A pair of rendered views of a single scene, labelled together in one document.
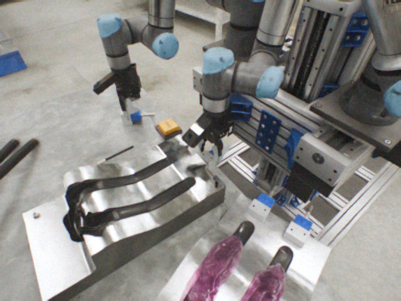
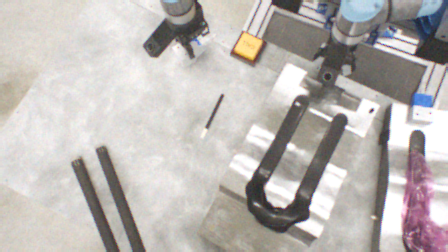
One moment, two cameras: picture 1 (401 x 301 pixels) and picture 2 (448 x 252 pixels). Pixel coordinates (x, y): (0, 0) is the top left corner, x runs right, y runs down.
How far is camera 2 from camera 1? 0.73 m
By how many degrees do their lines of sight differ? 28
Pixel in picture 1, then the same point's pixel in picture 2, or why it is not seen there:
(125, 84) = (190, 30)
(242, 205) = (400, 115)
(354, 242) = not seen: outside the picture
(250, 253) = (435, 161)
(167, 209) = (337, 159)
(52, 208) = (220, 213)
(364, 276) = not seen: outside the picture
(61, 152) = (144, 145)
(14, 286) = not seen: outside the picture
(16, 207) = (163, 228)
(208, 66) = (360, 17)
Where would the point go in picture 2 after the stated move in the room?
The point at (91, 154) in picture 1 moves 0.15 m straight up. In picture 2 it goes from (183, 129) to (175, 114)
